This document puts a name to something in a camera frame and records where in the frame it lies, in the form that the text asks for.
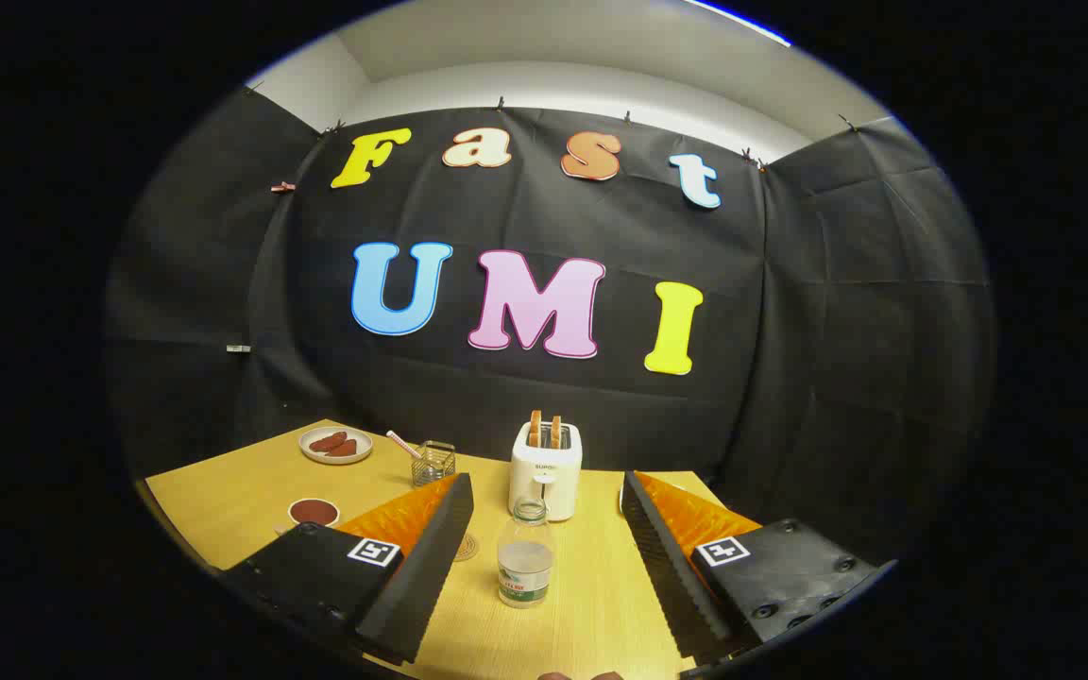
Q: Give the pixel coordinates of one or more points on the wooden table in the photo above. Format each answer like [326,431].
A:
[242,491]

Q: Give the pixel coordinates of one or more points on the small white plate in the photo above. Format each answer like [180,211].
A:
[313,455]

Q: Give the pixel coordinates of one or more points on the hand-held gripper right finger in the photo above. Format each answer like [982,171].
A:
[667,567]

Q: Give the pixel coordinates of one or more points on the black backdrop cloth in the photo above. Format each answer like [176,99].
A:
[790,378]

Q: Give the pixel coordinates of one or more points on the toast slice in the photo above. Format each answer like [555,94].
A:
[555,432]
[535,427]

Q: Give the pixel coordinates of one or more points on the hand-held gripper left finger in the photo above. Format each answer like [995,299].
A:
[431,567]

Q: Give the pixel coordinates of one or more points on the round wooden coaster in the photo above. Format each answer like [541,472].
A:
[467,548]

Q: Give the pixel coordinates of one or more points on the striped straw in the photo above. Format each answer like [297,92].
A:
[402,444]

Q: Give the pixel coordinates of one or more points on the brown food piece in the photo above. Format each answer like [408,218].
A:
[344,450]
[327,441]

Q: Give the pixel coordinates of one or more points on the clear plastic juice bottle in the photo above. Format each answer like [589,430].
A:
[525,567]

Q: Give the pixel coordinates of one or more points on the white toaster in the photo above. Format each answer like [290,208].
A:
[544,482]

